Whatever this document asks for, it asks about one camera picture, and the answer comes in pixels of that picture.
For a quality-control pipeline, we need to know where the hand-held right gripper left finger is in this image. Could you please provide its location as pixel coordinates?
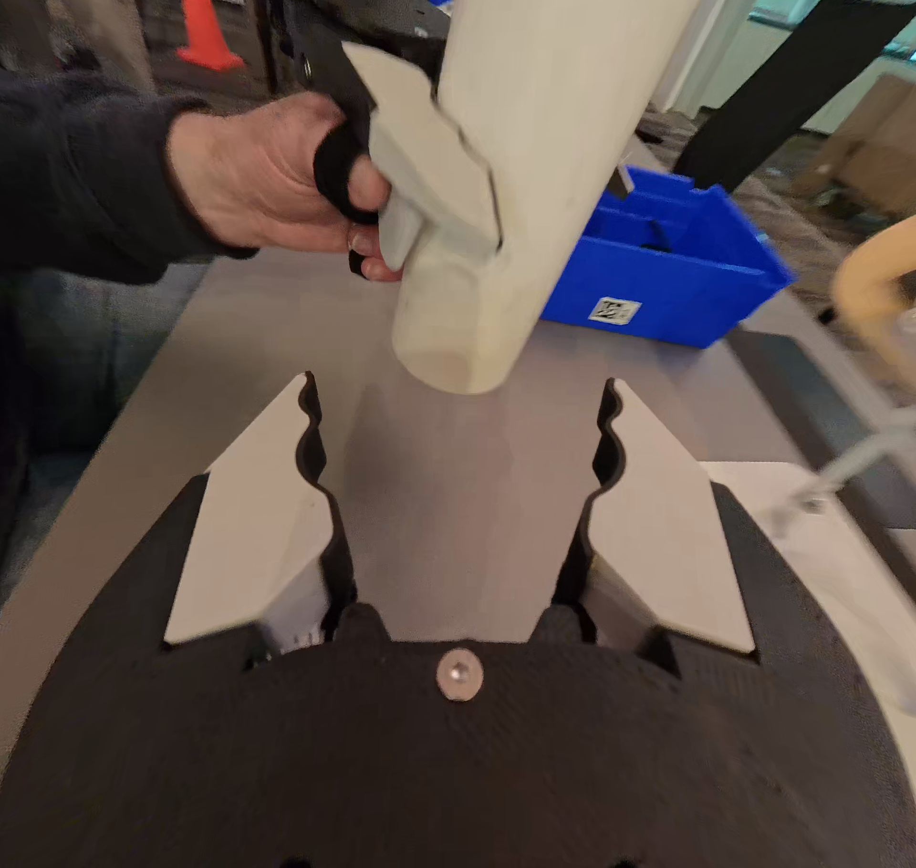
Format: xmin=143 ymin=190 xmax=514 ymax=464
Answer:
xmin=165 ymin=372 xmax=357 ymax=647

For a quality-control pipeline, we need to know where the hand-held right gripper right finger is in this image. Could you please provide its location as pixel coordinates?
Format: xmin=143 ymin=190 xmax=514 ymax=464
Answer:
xmin=556 ymin=378 xmax=758 ymax=656

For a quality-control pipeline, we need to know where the person's left hand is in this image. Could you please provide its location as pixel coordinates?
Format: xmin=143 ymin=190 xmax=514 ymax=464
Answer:
xmin=168 ymin=90 xmax=410 ymax=284

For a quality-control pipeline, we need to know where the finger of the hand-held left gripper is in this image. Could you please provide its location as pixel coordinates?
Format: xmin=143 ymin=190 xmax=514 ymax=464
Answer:
xmin=343 ymin=41 xmax=505 ymax=274

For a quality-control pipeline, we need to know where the person's dark clothing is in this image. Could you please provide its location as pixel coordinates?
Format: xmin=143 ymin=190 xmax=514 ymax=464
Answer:
xmin=0 ymin=265 xmax=219 ymax=604

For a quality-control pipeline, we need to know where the brown cardboard box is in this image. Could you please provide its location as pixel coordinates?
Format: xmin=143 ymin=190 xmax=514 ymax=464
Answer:
xmin=792 ymin=73 xmax=916 ymax=219

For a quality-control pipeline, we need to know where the black pillar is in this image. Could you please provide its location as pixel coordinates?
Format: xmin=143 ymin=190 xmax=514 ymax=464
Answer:
xmin=670 ymin=0 xmax=916 ymax=196

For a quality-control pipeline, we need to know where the white bottle with black cap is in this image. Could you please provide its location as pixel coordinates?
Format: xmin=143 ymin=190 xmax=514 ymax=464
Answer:
xmin=390 ymin=0 xmax=727 ymax=395

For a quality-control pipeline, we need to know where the orange traffic cone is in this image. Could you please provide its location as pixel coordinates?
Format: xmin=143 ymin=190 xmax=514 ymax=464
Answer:
xmin=174 ymin=0 xmax=249 ymax=75

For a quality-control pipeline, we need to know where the blue plastic bin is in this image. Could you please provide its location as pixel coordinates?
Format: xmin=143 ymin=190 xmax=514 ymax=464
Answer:
xmin=540 ymin=165 xmax=797 ymax=351

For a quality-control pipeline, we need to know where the person's left forearm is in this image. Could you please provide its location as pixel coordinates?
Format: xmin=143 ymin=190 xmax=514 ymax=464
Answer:
xmin=0 ymin=70 xmax=261 ymax=287

